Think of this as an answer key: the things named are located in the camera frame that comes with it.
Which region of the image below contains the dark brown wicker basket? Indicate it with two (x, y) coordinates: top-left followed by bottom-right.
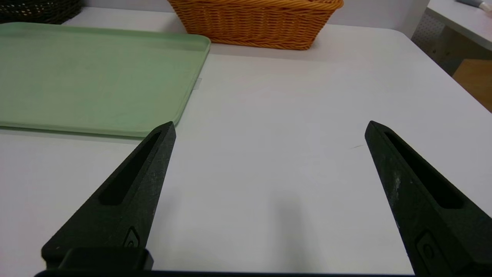
(0, 0), (82, 25)

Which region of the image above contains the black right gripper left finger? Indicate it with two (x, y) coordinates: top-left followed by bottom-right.
(42, 122), (176, 270)

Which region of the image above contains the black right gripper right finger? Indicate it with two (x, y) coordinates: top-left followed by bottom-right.
(364, 120), (492, 277)

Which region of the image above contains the light green plastic tray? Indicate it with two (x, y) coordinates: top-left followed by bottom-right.
(0, 22), (211, 139)

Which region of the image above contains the white side table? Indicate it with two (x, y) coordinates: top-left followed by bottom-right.
(411, 0), (492, 75)

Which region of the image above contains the orange wicker basket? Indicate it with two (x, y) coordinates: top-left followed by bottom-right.
(168, 0), (344, 50)

